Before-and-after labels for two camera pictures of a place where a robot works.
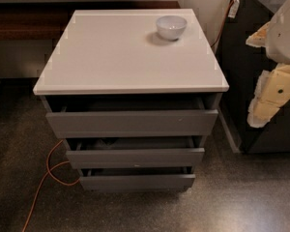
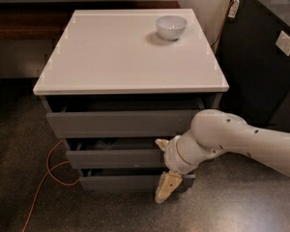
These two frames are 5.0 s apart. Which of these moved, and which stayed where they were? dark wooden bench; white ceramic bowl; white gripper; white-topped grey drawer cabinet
Moved: white gripper
Stayed: white-topped grey drawer cabinet; white ceramic bowl; dark wooden bench
